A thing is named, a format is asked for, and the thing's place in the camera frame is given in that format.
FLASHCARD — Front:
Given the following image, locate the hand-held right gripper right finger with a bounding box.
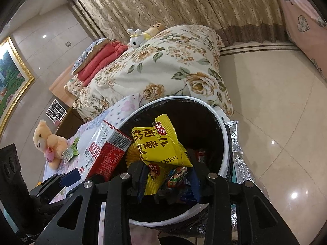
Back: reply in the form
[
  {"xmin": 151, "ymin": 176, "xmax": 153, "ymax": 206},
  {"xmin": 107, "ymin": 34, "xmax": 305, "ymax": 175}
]
[{"xmin": 188, "ymin": 151, "xmax": 294, "ymax": 245}]

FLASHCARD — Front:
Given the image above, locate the pink heart-patterned chair cover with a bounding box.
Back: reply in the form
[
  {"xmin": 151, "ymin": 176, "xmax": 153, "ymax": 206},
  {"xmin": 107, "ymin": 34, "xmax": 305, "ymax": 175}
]
[{"xmin": 277, "ymin": 0, "xmax": 327, "ymax": 82}]

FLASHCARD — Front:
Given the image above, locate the yellow snack packet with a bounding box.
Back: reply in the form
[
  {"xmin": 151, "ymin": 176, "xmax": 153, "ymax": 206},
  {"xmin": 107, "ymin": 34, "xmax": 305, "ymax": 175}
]
[{"xmin": 131, "ymin": 114, "xmax": 193, "ymax": 196}]

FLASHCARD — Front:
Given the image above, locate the beige patterned curtain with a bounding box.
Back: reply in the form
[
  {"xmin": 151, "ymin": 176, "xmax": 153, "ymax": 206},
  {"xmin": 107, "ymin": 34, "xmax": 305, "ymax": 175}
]
[{"xmin": 68, "ymin": 0, "xmax": 294, "ymax": 50}]

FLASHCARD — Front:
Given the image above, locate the wooden headboard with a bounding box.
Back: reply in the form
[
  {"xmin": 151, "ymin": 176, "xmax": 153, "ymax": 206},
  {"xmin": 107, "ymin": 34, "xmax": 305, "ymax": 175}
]
[{"xmin": 48, "ymin": 61, "xmax": 80, "ymax": 108}]

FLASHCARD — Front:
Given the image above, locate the black white photo grid frame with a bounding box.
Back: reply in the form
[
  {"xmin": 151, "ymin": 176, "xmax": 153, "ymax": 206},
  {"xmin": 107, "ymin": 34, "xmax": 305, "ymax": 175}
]
[{"xmin": 45, "ymin": 99, "xmax": 67, "ymax": 123}]

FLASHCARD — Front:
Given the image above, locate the gold framed painting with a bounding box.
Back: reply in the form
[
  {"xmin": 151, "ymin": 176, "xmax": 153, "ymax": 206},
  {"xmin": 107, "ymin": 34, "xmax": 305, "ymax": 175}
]
[{"xmin": 0, "ymin": 36, "xmax": 35, "ymax": 138}]

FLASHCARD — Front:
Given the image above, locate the yellow plush toy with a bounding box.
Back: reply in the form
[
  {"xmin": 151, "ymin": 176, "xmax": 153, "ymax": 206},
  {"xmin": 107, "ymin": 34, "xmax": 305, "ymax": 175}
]
[{"xmin": 142, "ymin": 20, "xmax": 168, "ymax": 40}]

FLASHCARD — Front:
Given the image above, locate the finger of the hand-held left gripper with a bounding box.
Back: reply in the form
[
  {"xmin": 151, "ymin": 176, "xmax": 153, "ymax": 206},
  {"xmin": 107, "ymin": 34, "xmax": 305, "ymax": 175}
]
[{"xmin": 29, "ymin": 169, "xmax": 80, "ymax": 205}]

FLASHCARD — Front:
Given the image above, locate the cream floral quilt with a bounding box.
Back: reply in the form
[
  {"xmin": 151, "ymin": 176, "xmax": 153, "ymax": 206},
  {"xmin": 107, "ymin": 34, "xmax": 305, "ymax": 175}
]
[{"xmin": 64, "ymin": 25, "xmax": 234, "ymax": 123}]

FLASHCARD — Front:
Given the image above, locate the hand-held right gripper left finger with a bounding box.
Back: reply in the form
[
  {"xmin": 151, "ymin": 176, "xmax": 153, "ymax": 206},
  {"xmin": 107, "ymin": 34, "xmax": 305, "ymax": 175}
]
[{"xmin": 37, "ymin": 161, "xmax": 150, "ymax": 245}]

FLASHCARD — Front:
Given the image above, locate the blue plastic bag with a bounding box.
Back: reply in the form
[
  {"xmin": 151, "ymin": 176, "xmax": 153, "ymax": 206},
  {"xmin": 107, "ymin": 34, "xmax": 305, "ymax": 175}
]
[{"xmin": 177, "ymin": 187, "xmax": 198, "ymax": 203}]

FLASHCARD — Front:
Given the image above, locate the red and white carton box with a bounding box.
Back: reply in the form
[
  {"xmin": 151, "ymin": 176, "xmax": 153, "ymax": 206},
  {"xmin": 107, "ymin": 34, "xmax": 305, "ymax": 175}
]
[{"xmin": 77, "ymin": 121, "xmax": 133, "ymax": 182}]

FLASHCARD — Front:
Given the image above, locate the blue patterned pillow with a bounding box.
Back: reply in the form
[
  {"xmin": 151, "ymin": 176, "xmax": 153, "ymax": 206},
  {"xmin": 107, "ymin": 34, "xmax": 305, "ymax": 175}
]
[{"xmin": 72, "ymin": 38, "xmax": 108, "ymax": 74}]

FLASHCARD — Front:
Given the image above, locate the red folded blanket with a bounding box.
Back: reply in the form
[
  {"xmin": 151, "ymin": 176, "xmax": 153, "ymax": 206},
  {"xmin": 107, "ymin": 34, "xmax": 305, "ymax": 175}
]
[{"xmin": 77, "ymin": 41, "xmax": 128, "ymax": 87}]

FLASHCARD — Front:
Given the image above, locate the beige teddy bear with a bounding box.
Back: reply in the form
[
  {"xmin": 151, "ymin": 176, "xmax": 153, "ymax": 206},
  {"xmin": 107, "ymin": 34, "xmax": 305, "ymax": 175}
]
[{"xmin": 33, "ymin": 119, "xmax": 69, "ymax": 170}]

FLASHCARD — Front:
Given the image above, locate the colourful cartoon snack packet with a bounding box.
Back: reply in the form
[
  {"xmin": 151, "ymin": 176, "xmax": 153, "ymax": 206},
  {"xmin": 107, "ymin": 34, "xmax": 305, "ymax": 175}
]
[{"xmin": 167, "ymin": 166, "xmax": 189, "ymax": 188}]

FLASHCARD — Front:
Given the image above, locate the white bunny plush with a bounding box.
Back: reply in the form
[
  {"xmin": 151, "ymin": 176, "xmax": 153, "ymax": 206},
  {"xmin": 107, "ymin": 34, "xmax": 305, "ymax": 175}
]
[{"xmin": 126, "ymin": 29, "xmax": 149, "ymax": 48}]

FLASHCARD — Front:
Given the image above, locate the green milk carton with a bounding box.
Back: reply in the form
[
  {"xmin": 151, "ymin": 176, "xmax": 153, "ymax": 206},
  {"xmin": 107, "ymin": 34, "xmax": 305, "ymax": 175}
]
[{"xmin": 61, "ymin": 136, "xmax": 81, "ymax": 164}]

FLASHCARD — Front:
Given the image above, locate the wooden nightstand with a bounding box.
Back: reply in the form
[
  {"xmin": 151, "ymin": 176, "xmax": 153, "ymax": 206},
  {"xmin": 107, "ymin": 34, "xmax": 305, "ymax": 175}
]
[{"xmin": 55, "ymin": 107, "xmax": 85, "ymax": 139}]

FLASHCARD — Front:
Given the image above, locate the silver foil mat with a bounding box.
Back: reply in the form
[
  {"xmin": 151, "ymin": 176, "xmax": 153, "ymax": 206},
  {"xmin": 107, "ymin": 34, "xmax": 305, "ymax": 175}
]
[{"xmin": 225, "ymin": 119, "xmax": 267, "ymax": 245}]

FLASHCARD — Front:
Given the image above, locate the white trash bin black liner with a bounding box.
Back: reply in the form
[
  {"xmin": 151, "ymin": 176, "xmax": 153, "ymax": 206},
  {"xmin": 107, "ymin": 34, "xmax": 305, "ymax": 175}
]
[{"xmin": 119, "ymin": 96, "xmax": 234, "ymax": 238}]

